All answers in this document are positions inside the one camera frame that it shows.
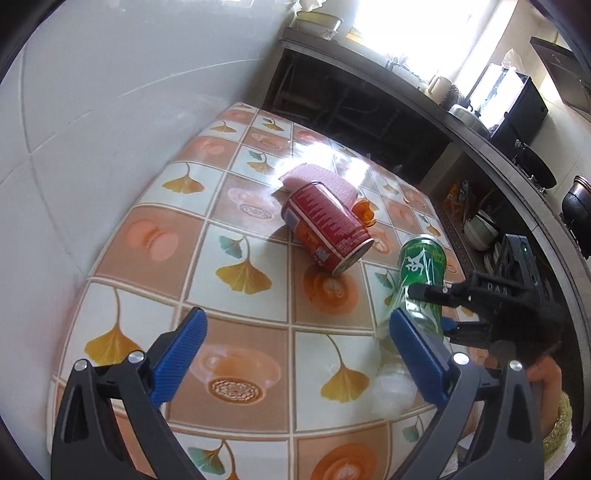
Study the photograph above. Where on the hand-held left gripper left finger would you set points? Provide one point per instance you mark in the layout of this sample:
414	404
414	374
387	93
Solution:
180	350

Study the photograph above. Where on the stack of bowls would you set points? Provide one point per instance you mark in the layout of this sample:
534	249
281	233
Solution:
480	228

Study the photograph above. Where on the red drink can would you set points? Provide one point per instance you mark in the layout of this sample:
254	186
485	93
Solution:
323	221

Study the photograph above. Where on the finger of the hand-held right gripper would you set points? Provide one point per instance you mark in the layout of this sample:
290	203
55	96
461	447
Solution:
443	295
468	332

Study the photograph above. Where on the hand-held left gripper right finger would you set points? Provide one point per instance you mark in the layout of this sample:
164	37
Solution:
415	355

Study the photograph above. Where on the orange packets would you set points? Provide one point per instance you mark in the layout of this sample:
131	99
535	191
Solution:
455	196

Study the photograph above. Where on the black box appliance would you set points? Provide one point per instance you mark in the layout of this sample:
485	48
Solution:
521	115

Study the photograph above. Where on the window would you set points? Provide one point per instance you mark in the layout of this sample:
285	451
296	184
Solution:
425	27

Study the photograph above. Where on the black cooking pot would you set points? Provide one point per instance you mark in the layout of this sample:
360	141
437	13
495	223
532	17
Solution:
577	203

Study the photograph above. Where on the pink sponge cloth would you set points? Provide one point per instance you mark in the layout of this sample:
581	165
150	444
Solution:
318	174

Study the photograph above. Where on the green drink can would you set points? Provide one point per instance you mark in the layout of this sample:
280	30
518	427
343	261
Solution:
422	263

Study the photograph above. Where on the metal pot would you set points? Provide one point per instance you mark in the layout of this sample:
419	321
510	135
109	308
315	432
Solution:
466	117

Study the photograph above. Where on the black wok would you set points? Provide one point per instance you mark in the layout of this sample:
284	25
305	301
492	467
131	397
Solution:
535	161

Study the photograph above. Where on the range hood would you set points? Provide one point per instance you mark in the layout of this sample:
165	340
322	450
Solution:
558	64

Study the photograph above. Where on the person's right hand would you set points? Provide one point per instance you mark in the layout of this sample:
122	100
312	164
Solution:
549	387

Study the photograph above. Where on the ginkgo-print tablecloth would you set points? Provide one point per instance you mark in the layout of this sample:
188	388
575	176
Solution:
152	240

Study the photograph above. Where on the person's right forearm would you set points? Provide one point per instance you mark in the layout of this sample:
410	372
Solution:
561	429

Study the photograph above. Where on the orange wrapper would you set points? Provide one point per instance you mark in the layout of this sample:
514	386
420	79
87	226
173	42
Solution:
364	212

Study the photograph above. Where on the white mug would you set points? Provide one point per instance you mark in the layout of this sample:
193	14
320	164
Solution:
439	90

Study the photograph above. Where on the enamel basin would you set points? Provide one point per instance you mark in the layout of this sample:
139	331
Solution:
318	23

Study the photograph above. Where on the concrete kitchen counter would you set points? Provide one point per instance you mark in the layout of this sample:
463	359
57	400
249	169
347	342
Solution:
369	64

